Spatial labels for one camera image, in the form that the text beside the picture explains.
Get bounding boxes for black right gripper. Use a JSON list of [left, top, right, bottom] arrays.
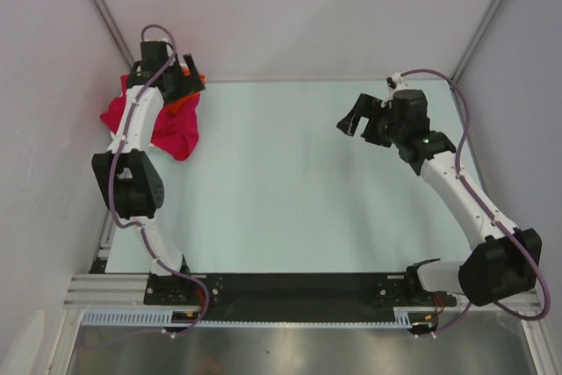
[[336, 94, 406, 149]]

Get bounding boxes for orange t shirt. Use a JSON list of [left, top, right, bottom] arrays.
[[164, 65, 206, 117]]

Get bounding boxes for pink t shirt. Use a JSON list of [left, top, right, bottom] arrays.
[[100, 75, 201, 162]]

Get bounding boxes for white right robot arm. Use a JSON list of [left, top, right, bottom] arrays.
[[336, 90, 542, 306]]

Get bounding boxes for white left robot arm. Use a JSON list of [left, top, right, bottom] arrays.
[[91, 54, 206, 305]]

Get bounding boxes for white perforated laundry basket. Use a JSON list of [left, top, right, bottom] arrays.
[[108, 80, 167, 155]]

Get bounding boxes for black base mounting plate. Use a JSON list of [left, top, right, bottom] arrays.
[[143, 272, 457, 318]]

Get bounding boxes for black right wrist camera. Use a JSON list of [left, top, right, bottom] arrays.
[[393, 89, 429, 128]]

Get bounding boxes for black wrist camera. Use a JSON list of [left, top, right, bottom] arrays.
[[140, 40, 169, 72], [393, 89, 429, 128]]

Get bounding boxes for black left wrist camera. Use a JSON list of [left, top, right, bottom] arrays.
[[140, 40, 169, 72]]

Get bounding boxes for aluminium left corner post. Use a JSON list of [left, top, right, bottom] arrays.
[[89, 0, 134, 68]]

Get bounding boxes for aluminium corner post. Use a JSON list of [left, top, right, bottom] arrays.
[[89, 0, 134, 68], [450, 0, 507, 83]]

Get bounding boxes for aluminium right corner post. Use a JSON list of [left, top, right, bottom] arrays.
[[450, 0, 507, 83]]

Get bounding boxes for white slotted cable duct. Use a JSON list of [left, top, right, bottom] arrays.
[[82, 308, 436, 329]]

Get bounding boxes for aluminium front frame rail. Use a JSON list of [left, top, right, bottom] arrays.
[[63, 273, 541, 309]]

